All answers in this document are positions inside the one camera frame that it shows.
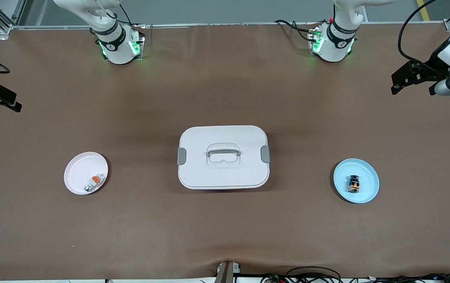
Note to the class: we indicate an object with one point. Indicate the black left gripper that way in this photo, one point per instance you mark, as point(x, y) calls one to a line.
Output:
point(437, 62)

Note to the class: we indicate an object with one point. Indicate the black orange push-button switch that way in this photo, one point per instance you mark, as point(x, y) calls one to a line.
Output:
point(354, 184)

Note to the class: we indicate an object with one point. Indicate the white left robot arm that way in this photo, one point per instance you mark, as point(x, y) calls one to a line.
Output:
point(337, 43)

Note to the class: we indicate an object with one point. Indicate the light blue round plate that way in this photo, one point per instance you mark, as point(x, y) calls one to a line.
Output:
point(368, 177)

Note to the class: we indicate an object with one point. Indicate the pale pink round plate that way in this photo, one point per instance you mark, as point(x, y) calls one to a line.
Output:
point(77, 173)

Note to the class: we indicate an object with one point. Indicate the grey box latch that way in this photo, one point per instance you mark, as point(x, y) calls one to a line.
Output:
point(265, 154)
point(181, 156)

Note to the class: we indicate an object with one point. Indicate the white plastic lidded storage box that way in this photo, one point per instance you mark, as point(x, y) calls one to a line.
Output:
point(224, 177)

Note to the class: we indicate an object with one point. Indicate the white orange switch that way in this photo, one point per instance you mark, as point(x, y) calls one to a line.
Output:
point(96, 180)

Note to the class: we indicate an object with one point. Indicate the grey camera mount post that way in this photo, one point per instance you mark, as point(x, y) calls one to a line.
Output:
point(226, 273)

